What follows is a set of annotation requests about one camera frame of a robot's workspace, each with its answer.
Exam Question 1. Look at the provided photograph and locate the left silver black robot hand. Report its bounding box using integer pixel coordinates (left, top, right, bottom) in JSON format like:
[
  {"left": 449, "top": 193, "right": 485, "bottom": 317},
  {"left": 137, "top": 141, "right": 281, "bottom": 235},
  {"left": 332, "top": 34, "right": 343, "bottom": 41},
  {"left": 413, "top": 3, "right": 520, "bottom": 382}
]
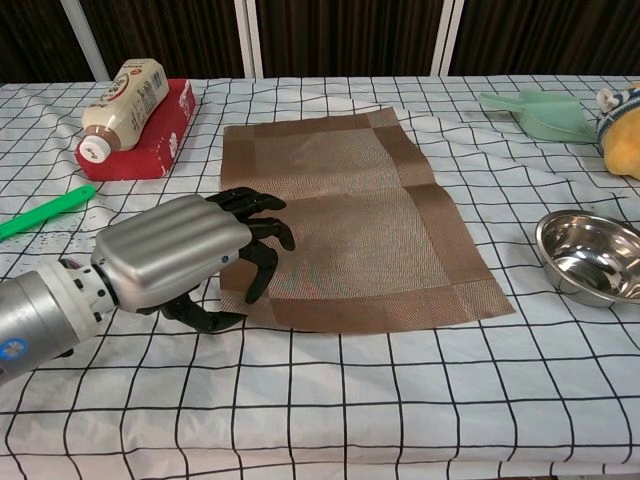
[{"left": 91, "top": 187, "right": 296, "bottom": 335}]

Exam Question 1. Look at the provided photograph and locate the brown woven placemat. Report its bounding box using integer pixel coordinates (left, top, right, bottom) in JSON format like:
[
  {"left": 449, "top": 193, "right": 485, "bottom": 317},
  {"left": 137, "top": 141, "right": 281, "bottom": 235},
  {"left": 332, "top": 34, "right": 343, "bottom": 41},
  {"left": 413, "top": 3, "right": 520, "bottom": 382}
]
[{"left": 218, "top": 106, "right": 517, "bottom": 332}]

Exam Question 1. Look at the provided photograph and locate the metal bowl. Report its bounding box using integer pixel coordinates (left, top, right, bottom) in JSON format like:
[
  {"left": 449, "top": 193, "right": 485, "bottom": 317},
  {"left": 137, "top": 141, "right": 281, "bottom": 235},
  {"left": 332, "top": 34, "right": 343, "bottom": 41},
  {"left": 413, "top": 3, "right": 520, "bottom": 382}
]
[{"left": 534, "top": 209, "right": 640, "bottom": 308}]

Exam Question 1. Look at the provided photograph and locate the green stick red hand toy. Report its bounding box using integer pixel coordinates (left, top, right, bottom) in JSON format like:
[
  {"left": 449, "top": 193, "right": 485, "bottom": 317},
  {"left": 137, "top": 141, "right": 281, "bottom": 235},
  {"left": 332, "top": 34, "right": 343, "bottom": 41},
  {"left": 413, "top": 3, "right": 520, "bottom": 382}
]
[{"left": 0, "top": 184, "right": 96, "bottom": 240}]

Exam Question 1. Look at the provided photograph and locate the red box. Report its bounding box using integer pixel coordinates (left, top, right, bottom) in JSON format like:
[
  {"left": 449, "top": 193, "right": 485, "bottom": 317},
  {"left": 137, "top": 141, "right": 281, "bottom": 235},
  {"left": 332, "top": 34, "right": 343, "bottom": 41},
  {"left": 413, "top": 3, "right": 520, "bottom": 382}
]
[{"left": 75, "top": 78, "right": 197, "bottom": 182}]

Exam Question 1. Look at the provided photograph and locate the beige sauce bottle white cap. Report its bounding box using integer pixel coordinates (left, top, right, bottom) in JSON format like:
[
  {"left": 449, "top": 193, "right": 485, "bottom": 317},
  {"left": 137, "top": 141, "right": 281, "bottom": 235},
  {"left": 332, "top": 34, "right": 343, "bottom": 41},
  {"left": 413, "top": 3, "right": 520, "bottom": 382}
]
[{"left": 75, "top": 58, "right": 170, "bottom": 162}]

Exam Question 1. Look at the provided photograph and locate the white black checked tablecloth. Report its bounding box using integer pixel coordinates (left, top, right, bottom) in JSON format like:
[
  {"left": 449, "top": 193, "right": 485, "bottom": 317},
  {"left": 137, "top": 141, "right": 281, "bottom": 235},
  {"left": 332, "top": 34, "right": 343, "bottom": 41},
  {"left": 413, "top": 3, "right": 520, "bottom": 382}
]
[{"left": 0, "top": 74, "right": 640, "bottom": 480}]

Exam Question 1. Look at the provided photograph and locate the green plastic dustpan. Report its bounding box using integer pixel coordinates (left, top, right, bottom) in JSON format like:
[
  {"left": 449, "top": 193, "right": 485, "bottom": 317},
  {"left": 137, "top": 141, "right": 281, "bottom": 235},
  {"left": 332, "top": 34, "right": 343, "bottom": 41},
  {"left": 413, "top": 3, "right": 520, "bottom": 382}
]
[{"left": 478, "top": 89, "right": 600, "bottom": 146}]

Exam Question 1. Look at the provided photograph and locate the yellow plush toy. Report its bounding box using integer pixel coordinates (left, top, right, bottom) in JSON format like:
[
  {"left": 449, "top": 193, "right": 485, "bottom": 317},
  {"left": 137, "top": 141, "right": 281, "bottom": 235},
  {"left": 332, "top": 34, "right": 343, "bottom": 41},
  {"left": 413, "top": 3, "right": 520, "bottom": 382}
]
[{"left": 595, "top": 79, "right": 640, "bottom": 176}]

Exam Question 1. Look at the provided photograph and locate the white slanted frame post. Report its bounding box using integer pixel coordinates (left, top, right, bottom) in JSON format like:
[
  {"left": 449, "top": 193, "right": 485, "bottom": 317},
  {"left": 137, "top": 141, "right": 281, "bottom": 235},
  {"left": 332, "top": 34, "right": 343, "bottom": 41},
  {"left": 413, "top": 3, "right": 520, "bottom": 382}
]
[{"left": 60, "top": 0, "right": 112, "bottom": 81}]

